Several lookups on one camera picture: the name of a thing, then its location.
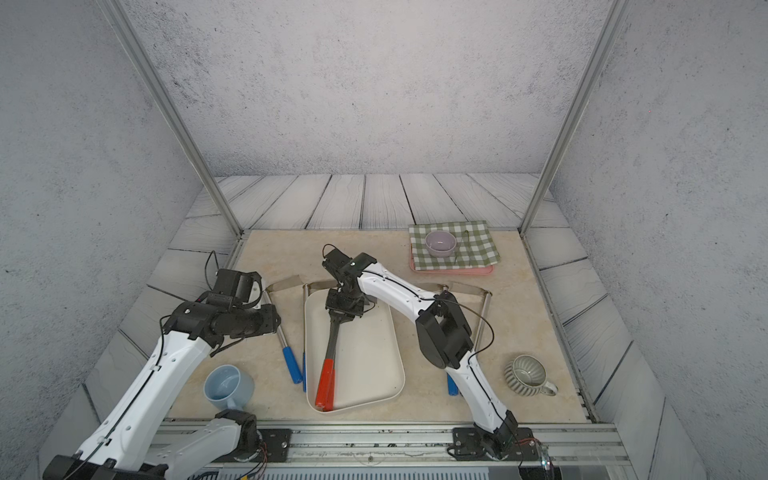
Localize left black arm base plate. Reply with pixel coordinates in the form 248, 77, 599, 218
213, 428, 293, 464

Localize small lilac bowl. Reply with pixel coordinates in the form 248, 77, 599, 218
424, 230, 458, 258

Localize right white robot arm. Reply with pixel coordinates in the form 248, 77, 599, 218
315, 247, 519, 460

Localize aluminium frame post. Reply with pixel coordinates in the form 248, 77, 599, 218
98, 0, 244, 239
518, 0, 631, 237

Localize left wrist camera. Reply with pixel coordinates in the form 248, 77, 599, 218
208, 269, 263, 309

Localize red handled hoe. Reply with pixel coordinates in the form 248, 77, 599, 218
315, 311, 354, 412

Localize right aluminium frame post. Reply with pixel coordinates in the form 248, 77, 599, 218
518, 0, 631, 237

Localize aluminium front rail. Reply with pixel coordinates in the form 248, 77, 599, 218
259, 421, 636, 479

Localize green checkered cloth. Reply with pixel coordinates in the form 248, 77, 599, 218
408, 221, 501, 272

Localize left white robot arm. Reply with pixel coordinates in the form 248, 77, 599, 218
42, 302, 281, 479

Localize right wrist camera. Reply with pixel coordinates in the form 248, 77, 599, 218
322, 248, 351, 283

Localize left aluminium frame post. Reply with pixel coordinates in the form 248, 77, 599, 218
98, 0, 244, 239

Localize white rectangular storage tray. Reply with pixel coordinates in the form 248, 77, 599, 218
307, 304, 406, 414

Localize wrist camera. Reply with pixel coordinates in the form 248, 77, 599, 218
322, 248, 351, 283
208, 269, 263, 309

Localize pink tray under cloth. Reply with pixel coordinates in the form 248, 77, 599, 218
409, 258, 494, 276

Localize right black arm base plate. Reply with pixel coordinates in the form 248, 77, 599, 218
446, 426, 540, 463

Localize grey ribbed ceramic cup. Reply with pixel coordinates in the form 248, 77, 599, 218
504, 355, 559, 397

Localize light blue plastic cup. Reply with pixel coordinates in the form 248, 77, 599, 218
203, 365, 255, 411

